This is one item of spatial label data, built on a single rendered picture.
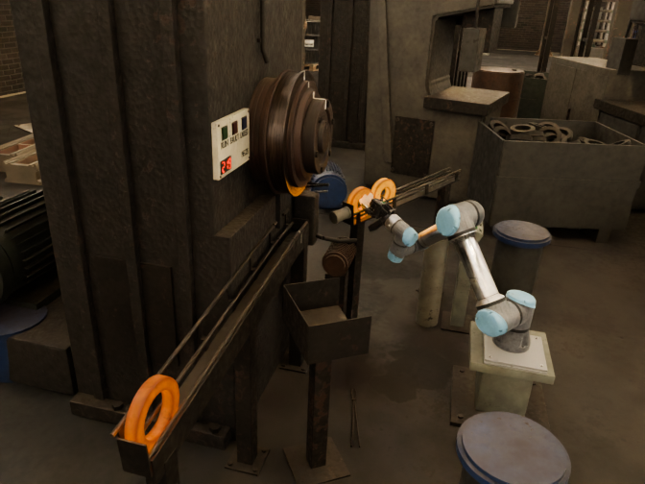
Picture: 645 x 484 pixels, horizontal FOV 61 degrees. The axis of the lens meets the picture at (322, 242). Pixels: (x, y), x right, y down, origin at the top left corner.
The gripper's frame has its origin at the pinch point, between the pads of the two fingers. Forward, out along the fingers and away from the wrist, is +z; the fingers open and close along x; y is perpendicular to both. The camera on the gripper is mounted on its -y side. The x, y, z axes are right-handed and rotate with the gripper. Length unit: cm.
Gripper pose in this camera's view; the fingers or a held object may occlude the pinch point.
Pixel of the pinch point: (361, 199)
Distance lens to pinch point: 263.9
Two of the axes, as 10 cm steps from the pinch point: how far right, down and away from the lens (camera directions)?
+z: -6.0, -6.0, 5.3
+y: 2.4, -7.6, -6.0
